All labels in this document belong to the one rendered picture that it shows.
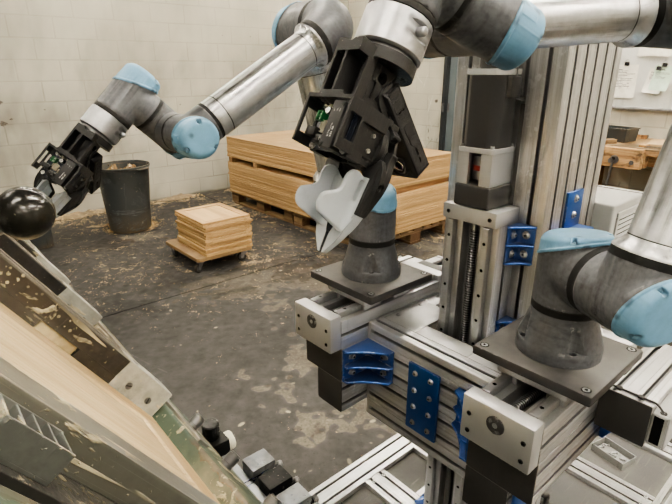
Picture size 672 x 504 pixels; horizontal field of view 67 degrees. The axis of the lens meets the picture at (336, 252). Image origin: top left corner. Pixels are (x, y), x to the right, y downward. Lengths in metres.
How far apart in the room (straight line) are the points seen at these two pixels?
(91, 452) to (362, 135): 0.39
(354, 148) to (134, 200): 4.78
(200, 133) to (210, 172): 5.86
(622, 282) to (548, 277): 0.15
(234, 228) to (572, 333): 3.43
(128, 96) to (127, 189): 4.15
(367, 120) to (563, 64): 0.65
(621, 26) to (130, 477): 0.85
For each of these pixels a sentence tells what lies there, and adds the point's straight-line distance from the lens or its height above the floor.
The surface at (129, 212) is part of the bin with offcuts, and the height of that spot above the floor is 0.22.
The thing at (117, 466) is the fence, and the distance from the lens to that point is 0.57.
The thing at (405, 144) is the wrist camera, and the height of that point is 1.45.
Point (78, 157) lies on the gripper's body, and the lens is 1.05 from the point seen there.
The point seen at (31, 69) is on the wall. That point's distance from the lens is 6.07.
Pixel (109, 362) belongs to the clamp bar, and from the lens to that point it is 1.00.
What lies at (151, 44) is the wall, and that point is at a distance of 6.44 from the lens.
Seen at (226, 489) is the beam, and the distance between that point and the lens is 0.91.
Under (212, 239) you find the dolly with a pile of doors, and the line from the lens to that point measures 4.06.
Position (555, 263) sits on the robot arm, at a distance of 0.93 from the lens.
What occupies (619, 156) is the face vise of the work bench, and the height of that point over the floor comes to 0.83.
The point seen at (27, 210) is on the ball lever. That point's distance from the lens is 0.40.
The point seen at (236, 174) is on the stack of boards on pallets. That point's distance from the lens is 6.00.
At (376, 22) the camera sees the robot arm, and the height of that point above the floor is 1.57.
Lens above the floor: 1.53
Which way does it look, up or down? 20 degrees down
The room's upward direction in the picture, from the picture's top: straight up
